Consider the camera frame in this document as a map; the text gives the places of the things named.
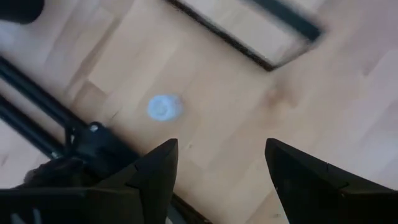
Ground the wooden shelf black metal frame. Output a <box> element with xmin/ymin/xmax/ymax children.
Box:
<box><xmin>166</xmin><ymin>0</ymin><xmax>324</xmax><ymax>73</ymax></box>

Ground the black plant pot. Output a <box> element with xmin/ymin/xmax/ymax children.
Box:
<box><xmin>0</xmin><ymin>0</ymin><xmax>45</xmax><ymax>25</ymax></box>

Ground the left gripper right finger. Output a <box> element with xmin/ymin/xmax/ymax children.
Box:
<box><xmin>264</xmin><ymin>138</ymin><xmax>398</xmax><ymax>224</ymax></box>

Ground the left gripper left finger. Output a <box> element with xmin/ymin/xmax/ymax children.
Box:
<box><xmin>93</xmin><ymin>138</ymin><xmax>180</xmax><ymax>224</ymax></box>

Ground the clear cup stack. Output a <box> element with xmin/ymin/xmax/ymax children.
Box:
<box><xmin>146</xmin><ymin>93</ymin><xmax>185</xmax><ymax>123</ymax></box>

